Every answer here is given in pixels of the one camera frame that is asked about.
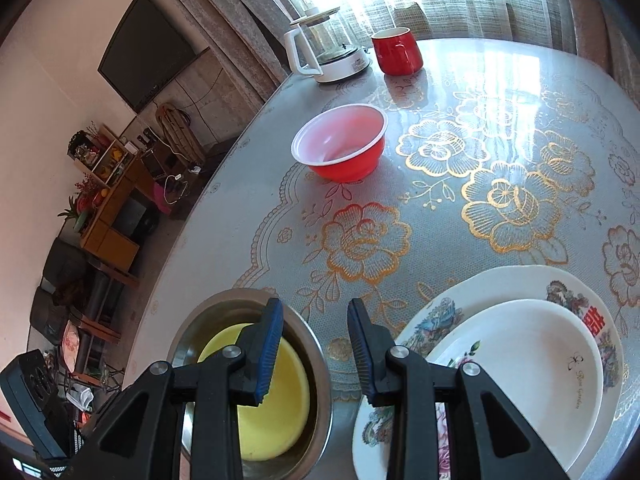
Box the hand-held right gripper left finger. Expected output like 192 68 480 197
60 297 285 480

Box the red enamel mug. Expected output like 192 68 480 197
371 27 425 77

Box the pink bag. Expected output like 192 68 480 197
151 182 174 217

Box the grey lace tablecloth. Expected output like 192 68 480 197
132 35 640 480

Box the dark sofa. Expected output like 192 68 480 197
30 237 126 366

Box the white glass electric kettle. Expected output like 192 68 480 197
283 4 373 84

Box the black wall television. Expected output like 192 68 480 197
97 0 197 113

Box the wooden cabinet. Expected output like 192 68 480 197
75 125 166 276

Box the yellow plastic bowl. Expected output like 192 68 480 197
197 324 311 462

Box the stainless steel bowl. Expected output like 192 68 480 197
166 288 333 480

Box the large dragon print plate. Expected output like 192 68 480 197
351 265 626 480

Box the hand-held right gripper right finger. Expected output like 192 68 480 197
347 297 571 480

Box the beige heavy curtain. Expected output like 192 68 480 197
145 0 311 111
550 0 640 91

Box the red plastic bowl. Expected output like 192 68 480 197
291 104 389 183

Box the potted plant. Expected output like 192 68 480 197
57 194 97 233

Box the white rose print plate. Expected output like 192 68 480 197
425 299 606 480

